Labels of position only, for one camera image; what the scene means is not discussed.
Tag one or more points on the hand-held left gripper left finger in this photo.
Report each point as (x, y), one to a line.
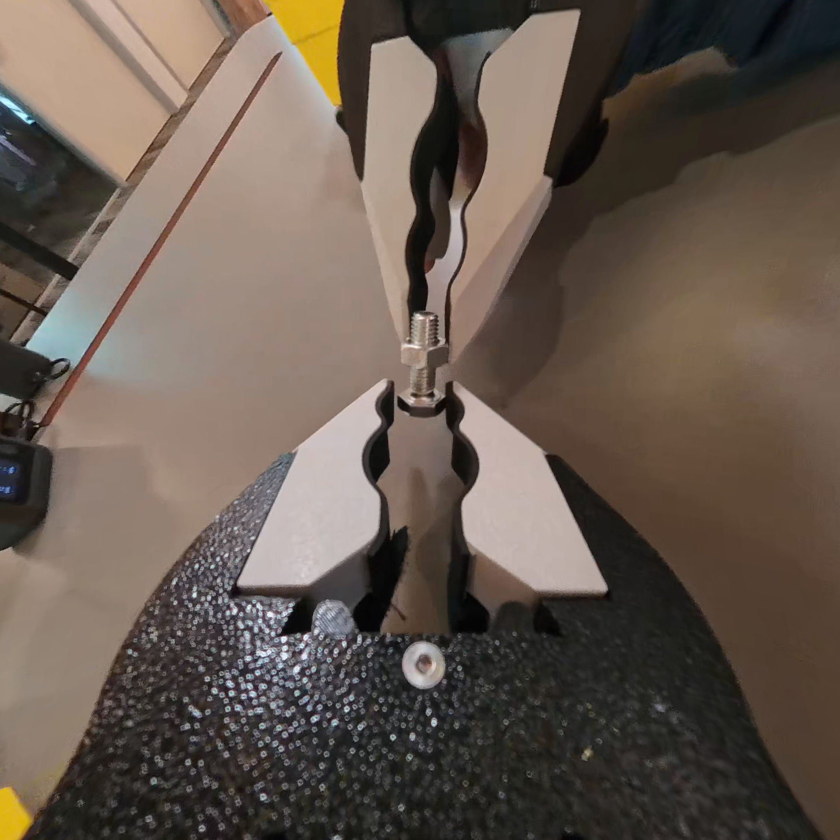
(308, 518)

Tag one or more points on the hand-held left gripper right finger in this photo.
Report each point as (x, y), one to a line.
(525, 518)

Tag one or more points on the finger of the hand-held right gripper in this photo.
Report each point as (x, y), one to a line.
(390, 164)
(518, 131)

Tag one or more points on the silver hex bolt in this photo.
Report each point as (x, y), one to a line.
(423, 380)

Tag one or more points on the silver hex nut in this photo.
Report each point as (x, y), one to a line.
(425, 354)

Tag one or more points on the person's right forearm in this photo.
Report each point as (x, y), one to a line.
(722, 33)

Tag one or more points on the yellow plastic bin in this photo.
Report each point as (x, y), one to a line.
(315, 33)

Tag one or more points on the black device with display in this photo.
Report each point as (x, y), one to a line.
(23, 485)

